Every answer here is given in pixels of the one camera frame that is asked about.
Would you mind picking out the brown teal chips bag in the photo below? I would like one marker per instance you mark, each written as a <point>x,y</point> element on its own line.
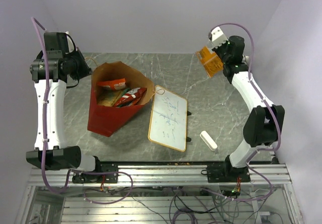
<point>109,98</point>

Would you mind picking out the aluminium mounting rail frame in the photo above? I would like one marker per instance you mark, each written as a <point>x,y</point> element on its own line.
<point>139,181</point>

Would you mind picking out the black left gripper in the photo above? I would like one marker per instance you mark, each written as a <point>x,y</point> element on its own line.
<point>85,70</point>

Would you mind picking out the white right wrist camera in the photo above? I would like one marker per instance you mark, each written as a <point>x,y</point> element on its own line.
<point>217,38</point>

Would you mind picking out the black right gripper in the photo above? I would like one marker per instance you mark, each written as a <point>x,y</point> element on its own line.
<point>217,50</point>

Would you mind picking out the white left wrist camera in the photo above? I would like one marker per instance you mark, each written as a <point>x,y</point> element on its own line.
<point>71,44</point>

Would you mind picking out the orange white Fox's candy bag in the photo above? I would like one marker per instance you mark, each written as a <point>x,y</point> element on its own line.
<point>113,85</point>

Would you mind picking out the orange honey snack bag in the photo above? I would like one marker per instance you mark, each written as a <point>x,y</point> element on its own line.
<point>210,61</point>

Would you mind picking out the white whiteboard eraser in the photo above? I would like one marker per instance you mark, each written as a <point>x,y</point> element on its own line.
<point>208,141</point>

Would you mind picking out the yellow framed whiteboard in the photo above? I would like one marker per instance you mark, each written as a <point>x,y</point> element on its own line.
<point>168,119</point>

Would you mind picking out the red brown paper bag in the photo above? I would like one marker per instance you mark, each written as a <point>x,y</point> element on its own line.
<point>106,120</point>

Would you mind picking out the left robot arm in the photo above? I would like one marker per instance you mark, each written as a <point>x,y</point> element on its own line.
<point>60,61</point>

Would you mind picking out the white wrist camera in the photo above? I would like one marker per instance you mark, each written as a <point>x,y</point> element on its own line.
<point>217,38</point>
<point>71,44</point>

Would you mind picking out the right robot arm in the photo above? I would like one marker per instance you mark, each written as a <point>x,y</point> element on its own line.
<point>264,124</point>

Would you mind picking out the red Doritos bag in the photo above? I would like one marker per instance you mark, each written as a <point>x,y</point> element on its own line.
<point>131,97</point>

